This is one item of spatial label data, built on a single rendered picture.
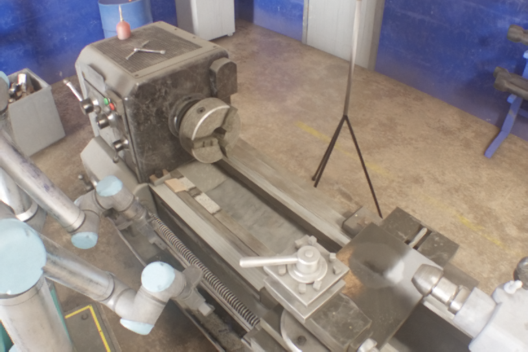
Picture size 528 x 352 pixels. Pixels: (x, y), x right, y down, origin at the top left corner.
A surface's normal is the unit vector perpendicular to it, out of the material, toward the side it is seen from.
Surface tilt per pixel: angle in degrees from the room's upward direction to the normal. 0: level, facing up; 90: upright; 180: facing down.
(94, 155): 32
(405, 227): 0
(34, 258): 83
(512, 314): 0
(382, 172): 0
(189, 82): 90
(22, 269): 83
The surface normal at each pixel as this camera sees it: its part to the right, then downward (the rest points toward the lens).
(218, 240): -0.43, -0.39
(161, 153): 0.69, 0.45
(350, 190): 0.00, -0.78
